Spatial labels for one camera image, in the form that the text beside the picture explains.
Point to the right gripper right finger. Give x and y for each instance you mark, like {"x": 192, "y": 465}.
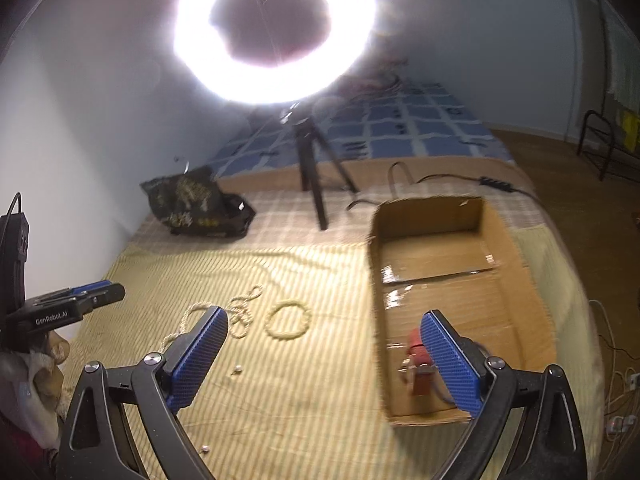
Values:
{"x": 548, "y": 444}

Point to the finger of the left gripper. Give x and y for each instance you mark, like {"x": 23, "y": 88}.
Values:
{"x": 100, "y": 297}
{"x": 81, "y": 289}

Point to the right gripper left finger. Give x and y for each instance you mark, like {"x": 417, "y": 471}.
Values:
{"x": 97, "y": 442}

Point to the red strap wristwatch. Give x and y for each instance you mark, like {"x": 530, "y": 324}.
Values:
{"x": 417, "y": 371}

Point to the gloved operator hand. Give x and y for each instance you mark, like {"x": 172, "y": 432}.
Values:
{"x": 31, "y": 389}

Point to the black snack bag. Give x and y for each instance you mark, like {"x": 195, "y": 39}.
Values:
{"x": 192, "y": 204}

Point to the yellow striped bed sheet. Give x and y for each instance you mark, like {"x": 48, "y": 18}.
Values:
{"x": 307, "y": 404}

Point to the cardboard box tray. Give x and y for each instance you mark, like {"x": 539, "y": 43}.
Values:
{"x": 456, "y": 255}

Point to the black tripod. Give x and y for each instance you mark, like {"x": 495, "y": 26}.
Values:
{"x": 307, "y": 135}

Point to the black metal rack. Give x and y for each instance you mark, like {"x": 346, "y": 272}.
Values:
{"x": 601, "y": 142}

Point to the yellow box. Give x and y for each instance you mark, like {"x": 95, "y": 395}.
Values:
{"x": 630, "y": 126}

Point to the blue patterned bed cover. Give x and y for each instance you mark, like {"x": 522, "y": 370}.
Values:
{"x": 415, "y": 120}

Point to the hanging clothes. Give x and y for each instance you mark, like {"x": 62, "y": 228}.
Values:
{"x": 623, "y": 60}

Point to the white ring light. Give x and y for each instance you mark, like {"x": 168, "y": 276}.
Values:
{"x": 204, "y": 51}

